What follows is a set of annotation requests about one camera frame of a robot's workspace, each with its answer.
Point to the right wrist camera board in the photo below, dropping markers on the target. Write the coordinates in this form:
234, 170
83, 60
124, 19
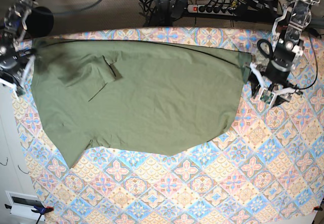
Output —
19, 91

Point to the black round stool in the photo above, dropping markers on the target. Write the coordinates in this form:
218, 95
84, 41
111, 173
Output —
40, 22

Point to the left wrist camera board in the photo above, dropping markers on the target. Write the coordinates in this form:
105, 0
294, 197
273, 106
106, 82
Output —
266, 96

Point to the patterned tile tablecloth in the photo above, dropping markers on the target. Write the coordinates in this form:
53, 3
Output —
267, 167

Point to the olive green t-shirt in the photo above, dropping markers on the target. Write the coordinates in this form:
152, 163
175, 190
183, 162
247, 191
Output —
138, 96

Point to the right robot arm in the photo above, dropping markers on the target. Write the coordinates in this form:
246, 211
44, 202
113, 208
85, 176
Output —
13, 31

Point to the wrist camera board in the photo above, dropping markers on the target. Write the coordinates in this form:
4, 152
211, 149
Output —
266, 96
19, 91

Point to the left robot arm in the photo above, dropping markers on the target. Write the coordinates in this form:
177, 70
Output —
283, 53

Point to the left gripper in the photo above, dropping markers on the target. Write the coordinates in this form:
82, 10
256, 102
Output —
277, 71

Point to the orange clamp bottom left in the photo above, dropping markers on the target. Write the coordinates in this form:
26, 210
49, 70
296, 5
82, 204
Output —
41, 210

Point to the white power strip red switch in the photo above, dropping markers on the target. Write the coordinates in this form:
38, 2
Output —
210, 10

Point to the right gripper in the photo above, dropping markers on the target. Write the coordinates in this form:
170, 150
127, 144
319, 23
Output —
13, 64

